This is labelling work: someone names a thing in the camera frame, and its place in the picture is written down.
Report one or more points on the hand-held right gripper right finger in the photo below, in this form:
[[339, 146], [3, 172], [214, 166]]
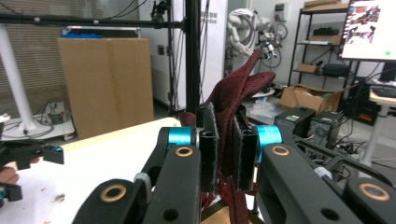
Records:
[[246, 155]]

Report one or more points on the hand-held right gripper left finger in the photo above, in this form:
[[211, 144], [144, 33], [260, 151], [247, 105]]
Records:
[[208, 149]]

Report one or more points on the plain dark red bow tie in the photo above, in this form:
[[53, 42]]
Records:
[[232, 93]]

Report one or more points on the white foam mat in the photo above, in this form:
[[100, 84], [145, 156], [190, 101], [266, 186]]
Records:
[[93, 168]]

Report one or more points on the clear plastic bag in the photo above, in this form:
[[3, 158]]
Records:
[[264, 109]]

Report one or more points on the black computer tower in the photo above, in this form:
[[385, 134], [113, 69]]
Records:
[[327, 127], [294, 119]]

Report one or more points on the white pole with base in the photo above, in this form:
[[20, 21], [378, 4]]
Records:
[[14, 77]]

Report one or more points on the large cardboard box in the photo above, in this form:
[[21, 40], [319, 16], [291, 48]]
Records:
[[106, 87]]

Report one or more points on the open cardboard box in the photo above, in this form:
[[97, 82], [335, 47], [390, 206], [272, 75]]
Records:
[[311, 98]]

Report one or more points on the white standing panel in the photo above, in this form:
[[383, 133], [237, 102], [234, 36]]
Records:
[[214, 46]]

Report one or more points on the white robot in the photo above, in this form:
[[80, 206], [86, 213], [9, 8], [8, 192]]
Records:
[[246, 31]]

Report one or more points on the wooden desk with white leg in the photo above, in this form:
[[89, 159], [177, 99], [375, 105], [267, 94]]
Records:
[[378, 130]]

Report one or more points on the black metal shelf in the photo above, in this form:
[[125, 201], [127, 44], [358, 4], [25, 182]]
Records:
[[323, 43]]

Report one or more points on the black keyboard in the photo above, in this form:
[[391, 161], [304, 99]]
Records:
[[385, 91]]

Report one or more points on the computer monitor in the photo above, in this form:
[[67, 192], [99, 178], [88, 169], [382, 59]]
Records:
[[367, 28]]

